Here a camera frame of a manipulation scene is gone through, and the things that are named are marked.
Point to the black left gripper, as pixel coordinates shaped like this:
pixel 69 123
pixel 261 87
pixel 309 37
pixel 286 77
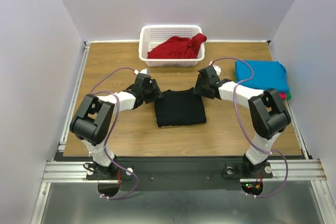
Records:
pixel 154 86

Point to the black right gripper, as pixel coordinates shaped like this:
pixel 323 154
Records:
pixel 200 86

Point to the black t shirt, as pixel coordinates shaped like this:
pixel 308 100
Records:
pixel 180 108

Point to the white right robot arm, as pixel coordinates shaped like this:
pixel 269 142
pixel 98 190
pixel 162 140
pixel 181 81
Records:
pixel 269 115

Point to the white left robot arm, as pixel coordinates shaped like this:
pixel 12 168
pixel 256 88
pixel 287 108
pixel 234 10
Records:
pixel 96 117

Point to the red t shirt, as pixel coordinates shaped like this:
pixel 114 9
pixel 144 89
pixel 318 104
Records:
pixel 178 48

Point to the white plastic basket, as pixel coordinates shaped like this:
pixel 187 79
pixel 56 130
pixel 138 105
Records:
pixel 154 35

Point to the folded blue t shirt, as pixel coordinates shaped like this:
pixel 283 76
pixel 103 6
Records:
pixel 267 74

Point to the folded pink t shirt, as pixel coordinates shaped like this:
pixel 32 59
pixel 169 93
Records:
pixel 283 95

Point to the folded green t shirt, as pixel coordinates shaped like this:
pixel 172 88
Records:
pixel 288 95

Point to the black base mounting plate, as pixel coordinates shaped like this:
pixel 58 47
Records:
pixel 163 174

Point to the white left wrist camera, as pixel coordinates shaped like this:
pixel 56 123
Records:
pixel 144 72

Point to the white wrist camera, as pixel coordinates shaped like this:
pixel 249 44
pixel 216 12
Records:
pixel 144 72
pixel 216 68

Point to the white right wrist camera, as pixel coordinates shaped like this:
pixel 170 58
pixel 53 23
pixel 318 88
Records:
pixel 216 68

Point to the aluminium frame rail left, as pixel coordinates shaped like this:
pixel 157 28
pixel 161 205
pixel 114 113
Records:
pixel 65 131

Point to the aluminium frame rail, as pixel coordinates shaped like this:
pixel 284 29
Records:
pixel 300 167
pixel 65 131

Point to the aluminium frame rail right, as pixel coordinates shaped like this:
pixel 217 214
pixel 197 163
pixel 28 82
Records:
pixel 300 167

